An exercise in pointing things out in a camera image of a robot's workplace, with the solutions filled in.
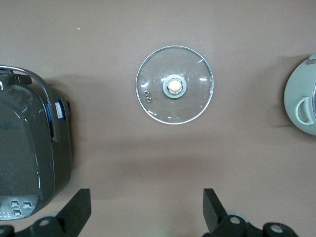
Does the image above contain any grey steel pot with handles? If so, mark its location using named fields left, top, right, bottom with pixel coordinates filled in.
left=283, top=52, right=316, bottom=137

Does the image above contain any round glass pot lid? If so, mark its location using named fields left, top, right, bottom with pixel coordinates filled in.
left=135, top=45, right=213, bottom=126

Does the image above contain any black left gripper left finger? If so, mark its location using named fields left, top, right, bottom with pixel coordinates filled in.
left=29, top=188, right=92, bottom=237

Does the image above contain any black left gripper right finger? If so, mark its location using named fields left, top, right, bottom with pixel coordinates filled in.
left=202, top=188, right=250, bottom=237

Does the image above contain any black rice cooker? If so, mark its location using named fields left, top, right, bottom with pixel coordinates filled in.
left=0, top=64, right=74, bottom=220

